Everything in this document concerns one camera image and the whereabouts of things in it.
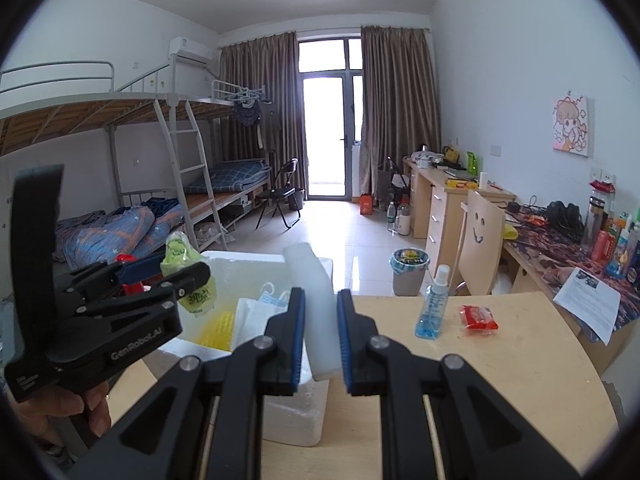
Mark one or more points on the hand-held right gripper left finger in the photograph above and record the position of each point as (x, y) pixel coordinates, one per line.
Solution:
(298, 330)

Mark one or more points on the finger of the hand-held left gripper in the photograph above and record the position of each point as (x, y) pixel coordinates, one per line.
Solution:
(142, 269)
(192, 277)

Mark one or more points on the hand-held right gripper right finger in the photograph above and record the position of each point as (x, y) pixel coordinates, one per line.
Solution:
(344, 340)

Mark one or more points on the green plastic packet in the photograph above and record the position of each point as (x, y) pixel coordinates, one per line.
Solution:
(177, 252)

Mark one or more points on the white foam sheet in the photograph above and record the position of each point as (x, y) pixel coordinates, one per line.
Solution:
(320, 310)

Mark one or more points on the blue face mask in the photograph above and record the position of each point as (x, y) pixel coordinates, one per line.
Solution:
(272, 301)

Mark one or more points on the white tissue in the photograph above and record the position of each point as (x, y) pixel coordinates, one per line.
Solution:
(250, 320)

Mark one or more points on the yellow foam net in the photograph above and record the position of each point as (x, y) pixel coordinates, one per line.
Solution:
(220, 330)

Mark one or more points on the white foam box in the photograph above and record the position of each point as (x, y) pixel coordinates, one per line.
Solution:
(290, 420)

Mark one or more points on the person's left forearm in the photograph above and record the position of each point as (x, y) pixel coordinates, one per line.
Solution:
(55, 447)

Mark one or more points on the person's left hand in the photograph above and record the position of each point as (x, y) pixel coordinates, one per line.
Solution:
(100, 410)

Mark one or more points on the white pump bottle red cap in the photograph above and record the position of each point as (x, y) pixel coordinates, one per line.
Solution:
(132, 288)

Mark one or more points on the grey trash bin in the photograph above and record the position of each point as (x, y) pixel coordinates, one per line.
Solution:
(407, 280)

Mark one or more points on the blue spray bottle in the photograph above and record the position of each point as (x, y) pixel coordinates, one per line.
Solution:
(431, 315)

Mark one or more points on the blue plaid mattress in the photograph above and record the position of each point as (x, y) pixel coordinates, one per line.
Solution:
(230, 175)

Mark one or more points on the clear plastic bottle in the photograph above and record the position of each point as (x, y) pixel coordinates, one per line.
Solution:
(391, 220)

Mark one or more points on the dark plastic bin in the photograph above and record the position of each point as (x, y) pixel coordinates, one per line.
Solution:
(296, 200)

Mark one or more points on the white plastic jug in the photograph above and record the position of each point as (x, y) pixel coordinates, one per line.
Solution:
(403, 220)

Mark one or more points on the red snack packet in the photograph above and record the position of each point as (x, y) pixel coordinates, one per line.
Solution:
(477, 317)

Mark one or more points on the orange floor container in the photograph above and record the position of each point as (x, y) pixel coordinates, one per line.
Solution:
(366, 205)

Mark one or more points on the black folding chair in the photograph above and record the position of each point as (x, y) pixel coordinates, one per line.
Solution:
(287, 170)

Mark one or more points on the wooden chair with smiley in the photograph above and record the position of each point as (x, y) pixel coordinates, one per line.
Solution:
(480, 240)

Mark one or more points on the grey metal bunk bed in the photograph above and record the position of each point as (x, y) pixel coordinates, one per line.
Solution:
(75, 112)
(222, 91)

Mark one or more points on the dark hanging clothes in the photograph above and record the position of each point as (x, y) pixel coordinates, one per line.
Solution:
(247, 115)

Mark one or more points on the brown curtain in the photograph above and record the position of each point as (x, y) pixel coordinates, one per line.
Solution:
(400, 110)
(280, 110)

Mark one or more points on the glass balcony door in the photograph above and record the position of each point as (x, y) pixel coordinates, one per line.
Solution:
(325, 135)

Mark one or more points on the yellow cloth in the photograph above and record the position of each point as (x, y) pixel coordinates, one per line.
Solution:
(510, 232)

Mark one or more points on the white electric pot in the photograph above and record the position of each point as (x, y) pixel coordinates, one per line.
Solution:
(425, 159)

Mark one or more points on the white cup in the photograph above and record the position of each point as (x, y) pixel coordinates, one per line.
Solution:
(483, 181)

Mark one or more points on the yellow black bag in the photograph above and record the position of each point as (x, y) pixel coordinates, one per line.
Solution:
(451, 155)

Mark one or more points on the patterned desk mat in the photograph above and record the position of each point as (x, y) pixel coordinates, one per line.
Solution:
(540, 250)

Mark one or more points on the green standing packet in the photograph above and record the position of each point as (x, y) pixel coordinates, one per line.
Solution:
(472, 162)

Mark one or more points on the white air conditioner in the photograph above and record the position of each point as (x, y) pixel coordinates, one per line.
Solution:
(189, 50)

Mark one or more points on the printed paper sheet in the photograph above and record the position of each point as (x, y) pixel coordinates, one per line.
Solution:
(587, 305)

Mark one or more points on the black headphones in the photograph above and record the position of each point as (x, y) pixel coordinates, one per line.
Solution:
(562, 215)

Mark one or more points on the row of toiletry bottles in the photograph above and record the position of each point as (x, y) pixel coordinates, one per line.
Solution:
(605, 245)

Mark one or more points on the long wooden wall desk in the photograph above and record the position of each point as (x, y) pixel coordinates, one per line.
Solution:
(445, 210)

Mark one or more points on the pink cartoon wall poster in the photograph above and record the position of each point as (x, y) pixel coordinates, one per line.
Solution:
(572, 127)

